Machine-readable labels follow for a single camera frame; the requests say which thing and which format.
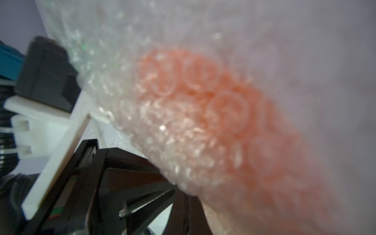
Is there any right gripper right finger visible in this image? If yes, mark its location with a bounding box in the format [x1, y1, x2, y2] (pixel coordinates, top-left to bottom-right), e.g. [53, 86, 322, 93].
[187, 196, 212, 235]

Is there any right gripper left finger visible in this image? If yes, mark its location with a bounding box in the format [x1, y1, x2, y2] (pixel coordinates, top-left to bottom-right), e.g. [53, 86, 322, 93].
[163, 191, 188, 235]

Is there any orange plate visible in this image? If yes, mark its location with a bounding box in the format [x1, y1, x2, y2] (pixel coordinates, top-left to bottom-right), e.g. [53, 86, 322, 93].
[134, 49, 342, 235]

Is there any clear bubble wrap sheet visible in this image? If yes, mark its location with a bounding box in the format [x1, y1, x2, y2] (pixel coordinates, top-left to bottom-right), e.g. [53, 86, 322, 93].
[39, 1, 376, 235]

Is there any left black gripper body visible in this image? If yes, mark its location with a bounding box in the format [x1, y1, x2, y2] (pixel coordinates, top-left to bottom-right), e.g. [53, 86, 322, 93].
[21, 140, 176, 235]

